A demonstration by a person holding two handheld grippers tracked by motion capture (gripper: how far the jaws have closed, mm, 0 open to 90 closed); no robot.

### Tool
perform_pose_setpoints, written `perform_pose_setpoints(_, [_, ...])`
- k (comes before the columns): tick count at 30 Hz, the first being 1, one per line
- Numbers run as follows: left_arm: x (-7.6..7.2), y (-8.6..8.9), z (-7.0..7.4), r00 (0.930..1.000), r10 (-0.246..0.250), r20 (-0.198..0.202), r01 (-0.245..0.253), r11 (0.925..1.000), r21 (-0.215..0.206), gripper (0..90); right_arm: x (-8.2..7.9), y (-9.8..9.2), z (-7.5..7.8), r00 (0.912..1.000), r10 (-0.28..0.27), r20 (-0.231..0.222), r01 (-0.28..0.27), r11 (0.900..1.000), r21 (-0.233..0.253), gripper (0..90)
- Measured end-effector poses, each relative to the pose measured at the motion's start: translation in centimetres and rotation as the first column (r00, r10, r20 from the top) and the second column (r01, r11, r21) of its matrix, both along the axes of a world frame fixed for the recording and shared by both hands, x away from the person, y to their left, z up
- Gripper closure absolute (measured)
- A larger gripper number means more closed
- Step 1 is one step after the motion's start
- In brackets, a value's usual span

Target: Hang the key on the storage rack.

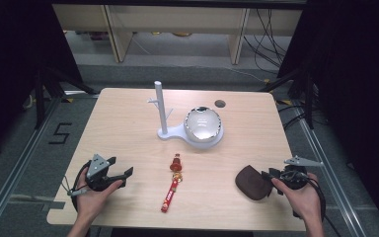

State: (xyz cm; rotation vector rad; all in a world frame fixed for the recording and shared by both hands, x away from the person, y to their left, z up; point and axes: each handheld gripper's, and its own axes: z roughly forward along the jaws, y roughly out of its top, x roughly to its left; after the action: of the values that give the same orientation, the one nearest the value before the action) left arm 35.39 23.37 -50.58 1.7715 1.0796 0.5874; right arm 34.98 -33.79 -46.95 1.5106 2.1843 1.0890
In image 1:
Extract red charm with strap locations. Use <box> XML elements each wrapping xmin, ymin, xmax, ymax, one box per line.
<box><xmin>160</xmin><ymin>152</ymin><xmax>184</xmax><ymax>214</ymax></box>

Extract beige wooden desk frame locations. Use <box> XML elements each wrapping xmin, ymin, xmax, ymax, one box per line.
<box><xmin>51</xmin><ymin>3</ymin><xmax>304</xmax><ymax>65</ymax></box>

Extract black metal stand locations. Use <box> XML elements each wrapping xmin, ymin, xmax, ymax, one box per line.
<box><xmin>34</xmin><ymin>66</ymin><xmax>101</xmax><ymax>130</ymax></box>
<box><xmin>259</xmin><ymin>68</ymin><xmax>318</xmax><ymax>130</ymax></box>

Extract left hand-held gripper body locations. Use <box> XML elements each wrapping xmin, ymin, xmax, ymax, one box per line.
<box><xmin>85</xmin><ymin>153</ymin><xmax>126</xmax><ymax>193</ymax></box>

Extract black hanging cables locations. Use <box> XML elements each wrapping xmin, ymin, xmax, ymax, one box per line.
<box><xmin>242</xmin><ymin>8</ymin><xmax>292</xmax><ymax>77</ymax></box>

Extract dark curtain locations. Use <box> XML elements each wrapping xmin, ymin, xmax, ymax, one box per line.
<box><xmin>0</xmin><ymin>0</ymin><xmax>85</xmax><ymax>159</ymax></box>
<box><xmin>277</xmin><ymin>0</ymin><xmax>379</xmax><ymax>237</ymax></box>

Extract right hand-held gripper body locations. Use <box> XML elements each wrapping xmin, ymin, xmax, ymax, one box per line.
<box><xmin>276</xmin><ymin>154</ymin><xmax>324</xmax><ymax>191</ymax></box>

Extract white floor cable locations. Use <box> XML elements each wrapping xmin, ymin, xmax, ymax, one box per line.
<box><xmin>225</xmin><ymin>64</ymin><xmax>271</xmax><ymax>84</ymax></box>

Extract person's right hand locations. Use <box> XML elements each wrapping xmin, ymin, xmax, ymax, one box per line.
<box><xmin>270</xmin><ymin>173</ymin><xmax>324</xmax><ymax>225</ymax></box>

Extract aluminium floor rail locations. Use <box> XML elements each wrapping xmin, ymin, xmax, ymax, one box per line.
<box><xmin>0</xmin><ymin>93</ymin><xmax>65</xmax><ymax>237</ymax></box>
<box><xmin>290</xmin><ymin>98</ymin><xmax>379</xmax><ymax>237</ymax></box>

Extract person's left hand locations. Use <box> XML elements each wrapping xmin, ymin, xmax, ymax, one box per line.
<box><xmin>75</xmin><ymin>170</ymin><xmax>124</xmax><ymax>222</ymax></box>

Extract white stand with post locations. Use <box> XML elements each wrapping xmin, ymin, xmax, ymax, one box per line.
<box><xmin>146</xmin><ymin>80</ymin><xmax>225</xmax><ymax>149</ymax></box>

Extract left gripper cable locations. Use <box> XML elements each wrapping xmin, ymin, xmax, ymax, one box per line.
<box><xmin>61</xmin><ymin>160</ymin><xmax>93</xmax><ymax>213</ymax></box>

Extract brown pouch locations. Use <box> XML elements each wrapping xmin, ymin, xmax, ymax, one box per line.
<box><xmin>234</xmin><ymin>164</ymin><xmax>274</xmax><ymax>201</ymax></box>

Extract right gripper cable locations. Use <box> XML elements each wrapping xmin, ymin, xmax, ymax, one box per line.
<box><xmin>300</xmin><ymin>172</ymin><xmax>343</xmax><ymax>237</ymax></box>

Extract shiny silver bowl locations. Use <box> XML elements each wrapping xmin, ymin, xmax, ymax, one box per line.
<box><xmin>183</xmin><ymin>105</ymin><xmax>223</xmax><ymax>144</ymax></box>

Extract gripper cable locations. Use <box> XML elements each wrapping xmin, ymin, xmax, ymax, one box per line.
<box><xmin>61</xmin><ymin>160</ymin><xmax>93</xmax><ymax>213</ymax></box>
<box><xmin>300</xmin><ymin>172</ymin><xmax>343</xmax><ymax>237</ymax></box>

